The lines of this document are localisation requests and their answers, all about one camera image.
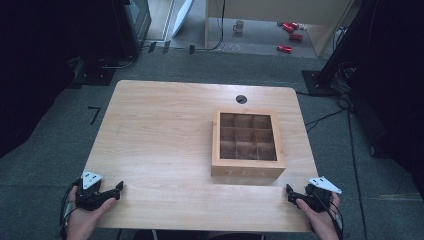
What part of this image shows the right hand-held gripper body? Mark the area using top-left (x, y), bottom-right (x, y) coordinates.
top-left (304, 176), bottom-right (343, 214)

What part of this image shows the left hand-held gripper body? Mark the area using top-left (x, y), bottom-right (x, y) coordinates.
top-left (74, 170), bottom-right (107, 212)

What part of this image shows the wooden compartment tea box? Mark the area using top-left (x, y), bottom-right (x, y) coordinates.
top-left (210, 109), bottom-right (287, 179)

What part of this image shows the person's left hand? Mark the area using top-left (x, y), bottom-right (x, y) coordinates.
top-left (66, 185), bottom-right (118, 240)

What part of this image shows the person's right hand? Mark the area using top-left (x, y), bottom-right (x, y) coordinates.
top-left (295, 192), bottom-right (342, 240)

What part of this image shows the person's dark clothing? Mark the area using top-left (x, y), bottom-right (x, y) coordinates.
top-left (132, 229), bottom-right (266, 240)

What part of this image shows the black metal stand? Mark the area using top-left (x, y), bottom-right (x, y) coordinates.
top-left (301, 0), bottom-right (378, 98)

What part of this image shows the black cabinet with monitor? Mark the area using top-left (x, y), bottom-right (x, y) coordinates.
top-left (111, 0), bottom-right (153, 59)

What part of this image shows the white board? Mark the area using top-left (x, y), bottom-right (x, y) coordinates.
top-left (171, 0), bottom-right (194, 38)

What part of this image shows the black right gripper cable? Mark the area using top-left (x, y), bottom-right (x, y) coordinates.
top-left (312, 191), bottom-right (345, 240)

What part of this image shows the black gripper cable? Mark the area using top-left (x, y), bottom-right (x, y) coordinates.
top-left (312, 191), bottom-right (345, 240)
top-left (59, 179), bottom-right (83, 240)

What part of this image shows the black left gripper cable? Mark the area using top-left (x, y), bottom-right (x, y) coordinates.
top-left (59, 179), bottom-right (83, 240)

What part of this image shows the black stand base plate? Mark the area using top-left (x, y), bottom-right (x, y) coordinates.
top-left (68, 57), bottom-right (117, 90)

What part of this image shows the black looped floor cable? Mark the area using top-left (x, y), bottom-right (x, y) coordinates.
top-left (97, 44), bottom-right (151, 70)

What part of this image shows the black hanging cable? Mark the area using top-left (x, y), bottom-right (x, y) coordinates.
top-left (195, 0), bottom-right (227, 52)

